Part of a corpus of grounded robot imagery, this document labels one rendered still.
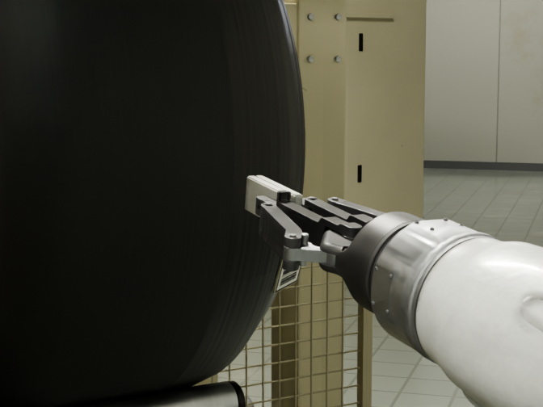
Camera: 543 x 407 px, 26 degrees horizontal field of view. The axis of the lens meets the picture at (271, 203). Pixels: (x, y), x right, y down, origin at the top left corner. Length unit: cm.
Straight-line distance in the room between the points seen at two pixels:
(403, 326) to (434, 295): 4
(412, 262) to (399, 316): 4
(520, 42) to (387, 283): 1155
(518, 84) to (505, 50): 37
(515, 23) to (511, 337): 1166
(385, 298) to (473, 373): 11
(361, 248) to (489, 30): 1154
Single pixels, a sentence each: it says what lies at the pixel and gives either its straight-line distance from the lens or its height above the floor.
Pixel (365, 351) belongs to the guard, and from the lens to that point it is 197.
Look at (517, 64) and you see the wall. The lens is 1231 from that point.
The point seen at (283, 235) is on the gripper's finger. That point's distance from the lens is 87.
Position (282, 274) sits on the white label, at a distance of 117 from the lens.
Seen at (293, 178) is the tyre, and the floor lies 116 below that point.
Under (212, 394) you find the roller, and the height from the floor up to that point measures 92.
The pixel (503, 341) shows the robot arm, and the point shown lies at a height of 112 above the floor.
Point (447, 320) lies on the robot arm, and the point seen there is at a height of 113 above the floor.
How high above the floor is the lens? 129
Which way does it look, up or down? 8 degrees down
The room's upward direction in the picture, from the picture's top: straight up
